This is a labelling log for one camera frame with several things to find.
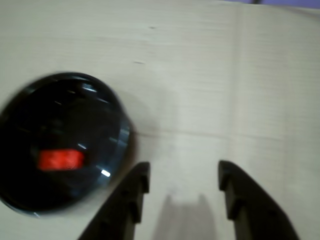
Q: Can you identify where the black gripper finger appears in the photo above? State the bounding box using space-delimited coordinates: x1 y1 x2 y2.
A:
218 160 301 240
77 161 151 240

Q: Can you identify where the red lego block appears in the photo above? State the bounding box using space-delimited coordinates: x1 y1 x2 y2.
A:
36 148 86 173

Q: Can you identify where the black round bowl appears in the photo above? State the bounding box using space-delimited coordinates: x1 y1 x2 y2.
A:
0 71 136 219

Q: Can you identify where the brown cardboard sheet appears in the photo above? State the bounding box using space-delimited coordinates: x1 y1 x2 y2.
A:
0 0 320 240

